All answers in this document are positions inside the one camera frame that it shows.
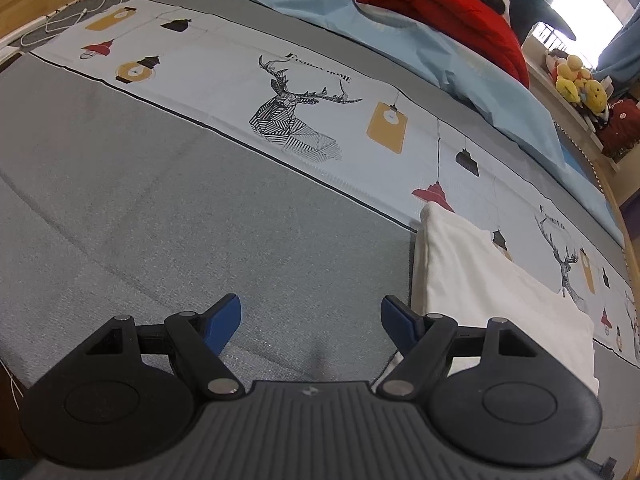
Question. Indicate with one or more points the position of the yellow round plush toy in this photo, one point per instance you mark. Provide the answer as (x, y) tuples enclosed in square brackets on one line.
[(594, 92)]

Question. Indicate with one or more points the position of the yellow bear plush toy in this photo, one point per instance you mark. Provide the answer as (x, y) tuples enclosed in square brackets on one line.
[(570, 77)]

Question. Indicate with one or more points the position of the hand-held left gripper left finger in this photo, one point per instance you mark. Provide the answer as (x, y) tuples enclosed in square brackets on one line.
[(222, 322)]

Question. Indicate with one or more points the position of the blue curtain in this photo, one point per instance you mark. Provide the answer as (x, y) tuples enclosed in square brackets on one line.
[(620, 55)]

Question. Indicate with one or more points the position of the windowsill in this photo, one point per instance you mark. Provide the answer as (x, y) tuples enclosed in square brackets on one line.
[(547, 87)]

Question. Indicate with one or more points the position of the dark teal shark plush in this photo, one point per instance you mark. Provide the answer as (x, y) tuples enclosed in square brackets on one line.
[(530, 7)]

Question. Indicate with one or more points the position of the white shirt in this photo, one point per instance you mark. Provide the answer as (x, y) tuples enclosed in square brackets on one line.
[(475, 280)]

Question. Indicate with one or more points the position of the red folded blanket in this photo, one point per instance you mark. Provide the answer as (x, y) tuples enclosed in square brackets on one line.
[(440, 5)]

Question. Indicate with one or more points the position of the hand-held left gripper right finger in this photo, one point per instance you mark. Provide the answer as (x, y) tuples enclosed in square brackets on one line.
[(397, 320)]

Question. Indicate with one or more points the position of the dark red cushion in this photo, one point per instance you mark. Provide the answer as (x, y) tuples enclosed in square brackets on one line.
[(622, 125)]

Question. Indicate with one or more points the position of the light blue duvet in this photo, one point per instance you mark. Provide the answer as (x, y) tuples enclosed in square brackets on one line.
[(400, 45)]

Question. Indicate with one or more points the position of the printed grey bed sheet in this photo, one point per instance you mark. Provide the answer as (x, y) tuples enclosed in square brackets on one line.
[(150, 185)]

